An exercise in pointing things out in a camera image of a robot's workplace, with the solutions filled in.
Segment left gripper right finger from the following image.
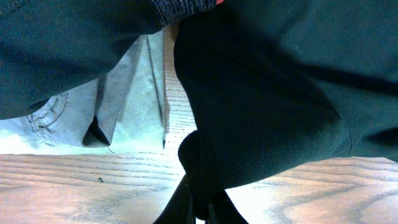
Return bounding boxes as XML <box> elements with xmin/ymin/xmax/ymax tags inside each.
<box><xmin>206</xmin><ymin>191</ymin><xmax>248</xmax><ymax>224</ymax></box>

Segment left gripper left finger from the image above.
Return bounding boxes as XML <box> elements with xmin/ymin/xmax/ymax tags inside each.
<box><xmin>153</xmin><ymin>175</ymin><xmax>195</xmax><ymax>224</ymax></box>

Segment black t-shirt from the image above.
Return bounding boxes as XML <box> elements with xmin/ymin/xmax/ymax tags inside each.
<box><xmin>174</xmin><ymin>0</ymin><xmax>397</xmax><ymax>219</ymax></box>

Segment grey folded shorts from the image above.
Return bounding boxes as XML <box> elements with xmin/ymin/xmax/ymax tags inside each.
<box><xmin>1</xmin><ymin>32</ymin><xmax>165</xmax><ymax>155</ymax></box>

